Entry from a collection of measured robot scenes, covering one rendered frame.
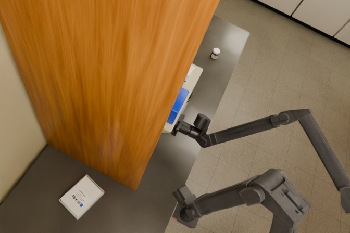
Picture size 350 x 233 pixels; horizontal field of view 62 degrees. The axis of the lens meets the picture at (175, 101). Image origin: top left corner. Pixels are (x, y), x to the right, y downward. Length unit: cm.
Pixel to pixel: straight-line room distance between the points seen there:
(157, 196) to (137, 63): 96
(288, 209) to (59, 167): 110
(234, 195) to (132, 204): 72
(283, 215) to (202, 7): 50
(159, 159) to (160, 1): 115
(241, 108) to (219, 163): 67
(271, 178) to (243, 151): 209
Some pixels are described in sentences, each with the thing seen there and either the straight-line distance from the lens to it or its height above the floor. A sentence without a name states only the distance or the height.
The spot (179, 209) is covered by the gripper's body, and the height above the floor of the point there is 119.
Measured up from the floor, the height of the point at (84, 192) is 98.
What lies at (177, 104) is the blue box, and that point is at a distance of 93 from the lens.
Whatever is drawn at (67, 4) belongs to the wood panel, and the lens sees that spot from 65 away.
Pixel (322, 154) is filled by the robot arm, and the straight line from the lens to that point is 128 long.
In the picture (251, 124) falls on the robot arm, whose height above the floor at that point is 135.
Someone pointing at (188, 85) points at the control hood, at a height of 151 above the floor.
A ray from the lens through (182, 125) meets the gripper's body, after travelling 141.
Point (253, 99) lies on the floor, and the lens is 320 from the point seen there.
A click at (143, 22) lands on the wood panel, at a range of 55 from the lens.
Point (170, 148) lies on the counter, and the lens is 159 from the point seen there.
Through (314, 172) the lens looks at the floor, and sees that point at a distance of 318.
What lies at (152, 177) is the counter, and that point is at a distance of 152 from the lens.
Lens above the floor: 238
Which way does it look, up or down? 57 degrees down
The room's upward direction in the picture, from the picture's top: 24 degrees clockwise
